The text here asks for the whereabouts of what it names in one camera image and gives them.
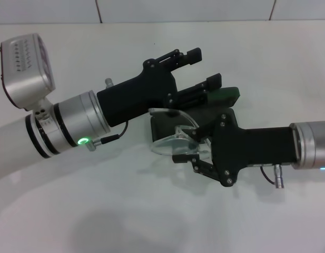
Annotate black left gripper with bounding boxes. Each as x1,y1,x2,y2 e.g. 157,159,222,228
96,47,223,129

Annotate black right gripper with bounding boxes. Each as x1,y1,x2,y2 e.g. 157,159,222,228
172,108,300,189

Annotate clear white glasses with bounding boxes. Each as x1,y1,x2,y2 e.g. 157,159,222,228
148,107,213,159

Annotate green glasses case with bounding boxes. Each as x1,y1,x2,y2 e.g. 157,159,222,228
149,86,241,149

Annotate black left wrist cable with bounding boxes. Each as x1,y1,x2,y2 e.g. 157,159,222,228
87,121,130,153

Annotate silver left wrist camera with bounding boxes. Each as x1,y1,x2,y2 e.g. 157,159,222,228
0,32,56,112

